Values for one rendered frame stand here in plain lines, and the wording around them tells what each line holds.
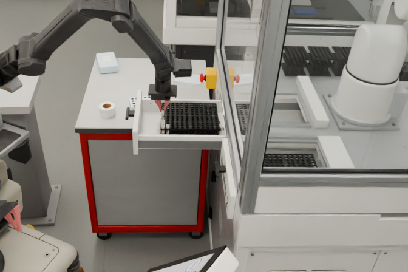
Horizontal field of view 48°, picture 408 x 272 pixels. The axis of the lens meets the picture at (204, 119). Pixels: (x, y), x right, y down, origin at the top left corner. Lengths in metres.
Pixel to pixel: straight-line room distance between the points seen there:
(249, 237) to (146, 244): 1.12
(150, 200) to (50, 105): 1.52
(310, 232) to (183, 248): 1.13
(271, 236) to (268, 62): 0.60
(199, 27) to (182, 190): 0.87
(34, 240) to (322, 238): 1.28
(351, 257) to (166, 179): 0.93
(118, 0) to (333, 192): 0.78
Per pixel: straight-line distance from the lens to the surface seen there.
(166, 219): 2.34
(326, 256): 1.58
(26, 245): 2.20
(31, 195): 2.55
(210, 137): 1.68
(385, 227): 1.52
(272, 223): 1.39
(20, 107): 2.15
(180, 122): 1.73
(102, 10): 1.18
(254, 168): 1.23
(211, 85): 2.04
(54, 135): 3.22
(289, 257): 1.54
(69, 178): 2.87
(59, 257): 2.12
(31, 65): 1.44
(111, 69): 2.32
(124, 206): 2.28
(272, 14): 0.99
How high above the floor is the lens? 1.92
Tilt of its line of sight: 35 degrees down
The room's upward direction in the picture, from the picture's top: 4 degrees clockwise
